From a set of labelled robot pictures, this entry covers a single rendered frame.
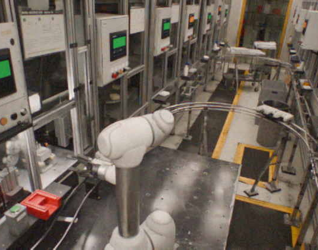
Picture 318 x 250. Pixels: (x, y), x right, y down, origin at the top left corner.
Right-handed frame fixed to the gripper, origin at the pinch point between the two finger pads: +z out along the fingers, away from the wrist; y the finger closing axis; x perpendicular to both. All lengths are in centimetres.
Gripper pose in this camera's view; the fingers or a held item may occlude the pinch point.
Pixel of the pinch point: (71, 162)
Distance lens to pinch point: 181.5
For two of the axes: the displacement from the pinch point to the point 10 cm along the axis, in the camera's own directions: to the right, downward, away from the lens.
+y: 0.5, -9.0, -4.3
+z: -9.4, -1.9, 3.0
